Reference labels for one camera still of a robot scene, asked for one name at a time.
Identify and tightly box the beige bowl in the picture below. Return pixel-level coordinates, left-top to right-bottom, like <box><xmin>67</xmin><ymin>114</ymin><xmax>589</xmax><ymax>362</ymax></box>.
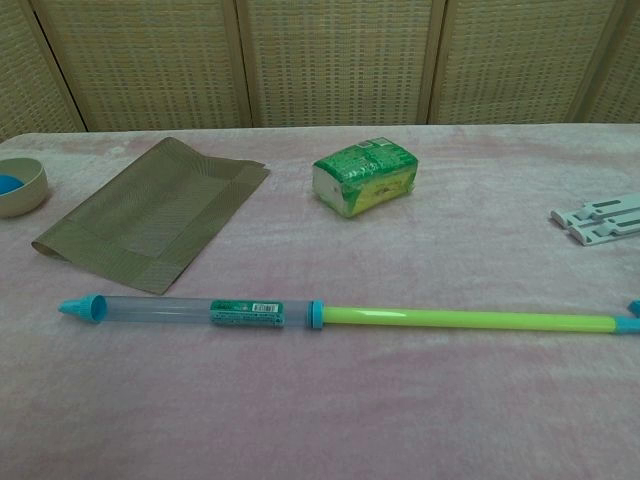
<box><xmin>0</xmin><ymin>157</ymin><xmax>49</xmax><ymax>219</ymax></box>

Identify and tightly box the woven bamboo folding screen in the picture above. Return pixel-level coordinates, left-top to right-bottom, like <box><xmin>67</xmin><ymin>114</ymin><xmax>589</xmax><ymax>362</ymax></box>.
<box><xmin>0</xmin><ymin>0</ymin><xmax>640</xmax><ymax>144</ymax></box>

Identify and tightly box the brown woven placemat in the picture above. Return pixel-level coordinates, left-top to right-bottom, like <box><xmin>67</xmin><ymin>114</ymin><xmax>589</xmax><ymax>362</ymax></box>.
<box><xmin>30</xmin><ymin>136</ymin><xmax>271</xmax><ymax>296</ymax></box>

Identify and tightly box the pink tablecloth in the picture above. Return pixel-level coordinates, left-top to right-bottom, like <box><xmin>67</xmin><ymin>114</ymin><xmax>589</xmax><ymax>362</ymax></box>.
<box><xmin>0</xmin><ymin>122</ymin><xmax>640</xmax><ymax>480</ymax></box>

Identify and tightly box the green and blue water pump toy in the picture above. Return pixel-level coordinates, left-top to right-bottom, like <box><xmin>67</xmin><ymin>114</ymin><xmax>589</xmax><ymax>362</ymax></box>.
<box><xmin>322</xmin><ymin>298</ymin><xmax>640</xmax><ymax>335</ymax></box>

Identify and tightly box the clear plastic tube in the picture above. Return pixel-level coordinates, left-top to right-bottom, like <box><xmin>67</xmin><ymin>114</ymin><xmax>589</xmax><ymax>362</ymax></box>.
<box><xmin>58</xmin><ymin>293</ymin><xmax>325</xmax><ymax>331</ymax></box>

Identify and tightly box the white plastic folding stand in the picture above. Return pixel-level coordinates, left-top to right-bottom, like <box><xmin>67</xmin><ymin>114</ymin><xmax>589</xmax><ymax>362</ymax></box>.
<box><xmin>549</xmin><ymin>192</ymin><xmax>640</xmax><ymax>247</ymax></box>

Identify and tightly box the green tissue pack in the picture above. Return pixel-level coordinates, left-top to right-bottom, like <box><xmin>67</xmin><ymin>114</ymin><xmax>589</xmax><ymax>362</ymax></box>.
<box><xmin>312</xmin><ymin>135</ymin><xmax>419</xmax><ymax>219</ymax></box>

